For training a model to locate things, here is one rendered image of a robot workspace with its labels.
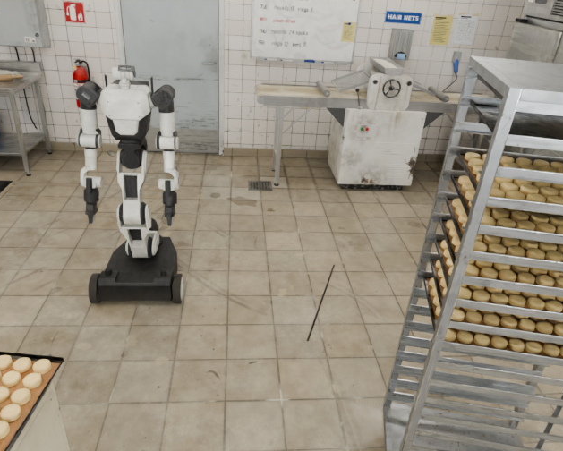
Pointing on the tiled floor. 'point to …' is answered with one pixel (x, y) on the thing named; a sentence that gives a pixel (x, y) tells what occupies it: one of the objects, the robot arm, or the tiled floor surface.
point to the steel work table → (2, 145)
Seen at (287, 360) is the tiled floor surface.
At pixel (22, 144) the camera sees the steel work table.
